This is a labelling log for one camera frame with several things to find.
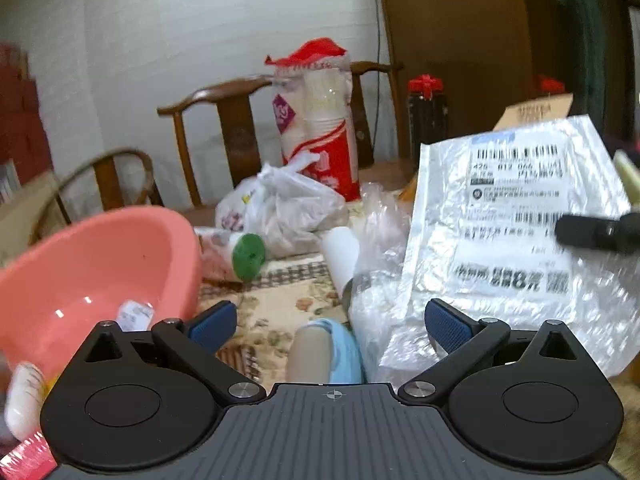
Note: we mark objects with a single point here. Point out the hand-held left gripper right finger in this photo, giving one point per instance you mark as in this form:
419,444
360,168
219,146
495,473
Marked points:
447,327

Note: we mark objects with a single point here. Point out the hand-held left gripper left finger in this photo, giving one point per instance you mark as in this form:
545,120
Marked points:
215,325

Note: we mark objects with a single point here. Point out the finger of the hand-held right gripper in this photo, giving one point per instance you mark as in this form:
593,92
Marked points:
595,232

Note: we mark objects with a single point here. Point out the silver mailer bag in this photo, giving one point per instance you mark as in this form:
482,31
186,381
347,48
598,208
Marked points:
515,210

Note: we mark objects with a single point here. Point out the pink plastic basin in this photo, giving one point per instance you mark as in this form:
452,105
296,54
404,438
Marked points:
75,270

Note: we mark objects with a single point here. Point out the floral cloth desktop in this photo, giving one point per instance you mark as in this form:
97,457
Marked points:
280,300

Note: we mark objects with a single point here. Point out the green-lid snack can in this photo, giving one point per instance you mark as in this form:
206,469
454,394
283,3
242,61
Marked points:
250,255

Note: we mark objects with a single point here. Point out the small white labelled packet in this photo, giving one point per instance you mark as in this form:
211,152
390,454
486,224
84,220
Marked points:
134,315

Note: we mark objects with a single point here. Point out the light blue roll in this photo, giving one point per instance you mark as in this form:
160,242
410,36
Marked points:
345,350

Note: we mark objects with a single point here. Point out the white paper-wrapped roll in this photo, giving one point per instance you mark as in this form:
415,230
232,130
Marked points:
340,255

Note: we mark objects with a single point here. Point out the white plastic bag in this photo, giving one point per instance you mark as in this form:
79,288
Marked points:
280,205

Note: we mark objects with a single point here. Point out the cardboard box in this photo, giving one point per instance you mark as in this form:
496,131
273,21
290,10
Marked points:
530,110

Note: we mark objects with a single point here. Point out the dark bottle red cap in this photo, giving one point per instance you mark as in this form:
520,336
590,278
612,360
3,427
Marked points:
549,85
425,120

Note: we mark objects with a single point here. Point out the round-back wooden chair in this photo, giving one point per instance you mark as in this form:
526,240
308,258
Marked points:
145,170

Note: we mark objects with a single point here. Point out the pack of paper cups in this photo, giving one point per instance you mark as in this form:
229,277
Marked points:
320,160

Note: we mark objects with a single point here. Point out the square-back wooden chair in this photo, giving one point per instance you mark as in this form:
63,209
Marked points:
240,125
362,120

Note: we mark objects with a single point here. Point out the white bottle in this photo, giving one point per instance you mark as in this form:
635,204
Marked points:
25,400

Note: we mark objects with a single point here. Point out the green hanging garment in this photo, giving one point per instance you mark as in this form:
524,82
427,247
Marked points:
580,10

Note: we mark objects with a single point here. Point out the red wrapped box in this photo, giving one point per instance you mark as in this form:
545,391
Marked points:
27,460

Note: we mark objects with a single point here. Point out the wooden door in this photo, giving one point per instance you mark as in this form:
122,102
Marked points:
450,20

